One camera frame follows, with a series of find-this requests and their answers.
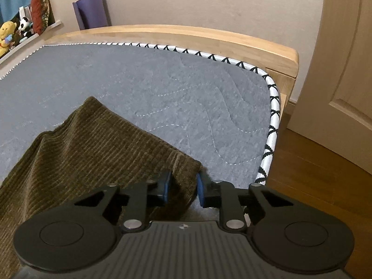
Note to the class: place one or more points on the yellow plush bear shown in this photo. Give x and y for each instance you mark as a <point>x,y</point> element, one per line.
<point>6,36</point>

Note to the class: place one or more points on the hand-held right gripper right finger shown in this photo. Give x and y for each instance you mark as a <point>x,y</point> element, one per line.
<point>200,189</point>

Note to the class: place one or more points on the olive brown ribbed cloth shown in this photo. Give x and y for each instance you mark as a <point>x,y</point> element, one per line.
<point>203,36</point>

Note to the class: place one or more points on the grey quilted mattress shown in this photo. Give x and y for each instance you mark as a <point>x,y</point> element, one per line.
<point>174,93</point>

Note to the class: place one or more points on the panda plush toy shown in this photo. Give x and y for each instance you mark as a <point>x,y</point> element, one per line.
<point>25,27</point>

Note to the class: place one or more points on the light wooden door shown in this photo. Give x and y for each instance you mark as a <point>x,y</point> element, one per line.
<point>343,64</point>

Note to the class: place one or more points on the white window sill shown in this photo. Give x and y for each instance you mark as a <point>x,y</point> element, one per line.
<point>17,49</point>

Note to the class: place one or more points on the purple box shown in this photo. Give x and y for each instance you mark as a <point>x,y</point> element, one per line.
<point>91,11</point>

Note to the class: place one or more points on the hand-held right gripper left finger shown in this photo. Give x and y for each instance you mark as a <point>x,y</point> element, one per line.
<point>166,188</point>

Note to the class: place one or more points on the red patterned cushion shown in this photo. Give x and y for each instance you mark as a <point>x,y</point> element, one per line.
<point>40,8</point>

